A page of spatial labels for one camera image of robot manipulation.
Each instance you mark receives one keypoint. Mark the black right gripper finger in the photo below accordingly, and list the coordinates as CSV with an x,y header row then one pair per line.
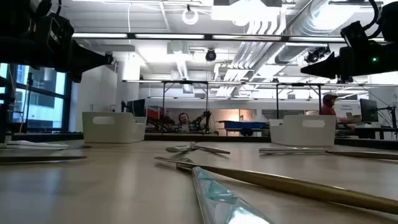
x,y
325,68

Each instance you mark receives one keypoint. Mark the black background robot arm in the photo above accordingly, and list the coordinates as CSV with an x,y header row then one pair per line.
x,y
203,119

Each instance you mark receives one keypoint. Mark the person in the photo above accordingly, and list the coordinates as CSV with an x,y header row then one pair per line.
x,y
184,121
328,105

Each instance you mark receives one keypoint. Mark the black computer monitor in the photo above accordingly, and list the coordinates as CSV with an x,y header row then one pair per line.
x,y
136,108
368,110

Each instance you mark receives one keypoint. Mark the black station frame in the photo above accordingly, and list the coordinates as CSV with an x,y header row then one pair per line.
x,y
277,99
163,102

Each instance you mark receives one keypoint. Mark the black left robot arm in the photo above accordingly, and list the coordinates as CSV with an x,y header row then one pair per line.
x,y
12,46

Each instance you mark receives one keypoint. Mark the black tripod stand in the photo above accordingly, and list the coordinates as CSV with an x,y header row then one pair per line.
x,y
29,99

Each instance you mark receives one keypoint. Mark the black ceiling camera cluster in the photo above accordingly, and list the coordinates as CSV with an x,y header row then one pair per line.
x,y
317,54

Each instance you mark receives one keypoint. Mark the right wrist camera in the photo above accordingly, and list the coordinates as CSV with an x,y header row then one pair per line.
x,y
356,34

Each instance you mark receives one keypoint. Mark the white plastic bin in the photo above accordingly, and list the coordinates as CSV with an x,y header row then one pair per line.
x,y
113,129
303,135

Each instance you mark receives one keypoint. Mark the dark metal knife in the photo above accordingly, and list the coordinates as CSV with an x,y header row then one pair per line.
x,y
40,158

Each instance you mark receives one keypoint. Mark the black table frame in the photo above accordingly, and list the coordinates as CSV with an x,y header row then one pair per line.
x,y
202,137

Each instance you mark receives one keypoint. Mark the blue covered table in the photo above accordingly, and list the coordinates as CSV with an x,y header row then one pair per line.
x,y
245,125

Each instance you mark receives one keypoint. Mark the silver ventilation duct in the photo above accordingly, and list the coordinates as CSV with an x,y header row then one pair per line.
x,y
317,15

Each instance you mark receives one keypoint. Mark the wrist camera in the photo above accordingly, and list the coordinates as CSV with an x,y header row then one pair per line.
x,y
356,34
57,31

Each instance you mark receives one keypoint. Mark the small white scrap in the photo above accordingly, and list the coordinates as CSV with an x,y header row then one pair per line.
x,y
194,143

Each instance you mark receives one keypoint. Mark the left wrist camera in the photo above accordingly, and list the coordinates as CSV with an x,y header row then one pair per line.
x,y
57,31

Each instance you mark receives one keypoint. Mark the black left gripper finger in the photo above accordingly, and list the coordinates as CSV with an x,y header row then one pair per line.
x,y
88,59

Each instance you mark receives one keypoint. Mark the large glass window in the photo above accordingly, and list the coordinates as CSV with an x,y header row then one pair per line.
x,y
40,99

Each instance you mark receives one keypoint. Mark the silver metal utensil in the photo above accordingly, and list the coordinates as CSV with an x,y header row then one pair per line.
x,y
289,151

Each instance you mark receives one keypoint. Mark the overhead light bar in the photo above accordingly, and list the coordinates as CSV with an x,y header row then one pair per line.
x,y
202,36

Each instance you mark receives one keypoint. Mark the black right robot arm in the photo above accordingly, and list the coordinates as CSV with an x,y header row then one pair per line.
x,y
390,21

